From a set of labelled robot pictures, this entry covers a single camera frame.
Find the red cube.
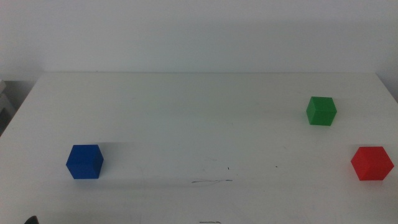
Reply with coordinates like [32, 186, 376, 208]
[350, 146, 395, 182]

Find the blue cube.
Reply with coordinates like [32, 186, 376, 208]
[65, 144, 104, 180]

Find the green cube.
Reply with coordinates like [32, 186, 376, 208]
[305, 96, 338, 126]

